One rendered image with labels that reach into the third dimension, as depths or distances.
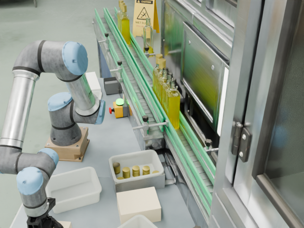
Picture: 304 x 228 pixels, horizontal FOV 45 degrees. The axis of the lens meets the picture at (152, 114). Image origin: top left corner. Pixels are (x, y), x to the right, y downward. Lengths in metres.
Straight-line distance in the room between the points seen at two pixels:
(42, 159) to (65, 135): 0.54
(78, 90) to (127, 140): 0.55
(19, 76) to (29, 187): 0.41
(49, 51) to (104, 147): 0.73
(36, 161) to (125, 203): 0.43
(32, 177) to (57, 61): 0.41
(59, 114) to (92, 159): 0.29
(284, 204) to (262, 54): 0.21
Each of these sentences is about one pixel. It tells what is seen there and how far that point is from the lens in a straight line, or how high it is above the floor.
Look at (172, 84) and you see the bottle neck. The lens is 1.65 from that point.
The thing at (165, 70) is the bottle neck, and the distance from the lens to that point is 1.74.
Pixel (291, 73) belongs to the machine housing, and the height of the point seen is 1.71.
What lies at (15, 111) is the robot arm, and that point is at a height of 1.25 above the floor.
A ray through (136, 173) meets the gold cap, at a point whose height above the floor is 0.80.
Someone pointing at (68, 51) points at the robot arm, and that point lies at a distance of 1.30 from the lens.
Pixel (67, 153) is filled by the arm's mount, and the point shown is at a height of 0.80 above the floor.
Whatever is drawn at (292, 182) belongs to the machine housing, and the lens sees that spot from 0.53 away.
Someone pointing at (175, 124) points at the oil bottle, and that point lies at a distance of 1.76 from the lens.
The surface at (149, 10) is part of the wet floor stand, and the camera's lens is 5.06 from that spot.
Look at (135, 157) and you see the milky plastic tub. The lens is 1.70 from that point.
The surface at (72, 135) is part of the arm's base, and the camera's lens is 1.79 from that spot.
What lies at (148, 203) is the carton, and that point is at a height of 0.82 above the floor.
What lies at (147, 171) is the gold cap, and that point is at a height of 0.81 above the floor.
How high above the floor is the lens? 1.92
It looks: 33 degrees down
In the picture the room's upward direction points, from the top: straight up
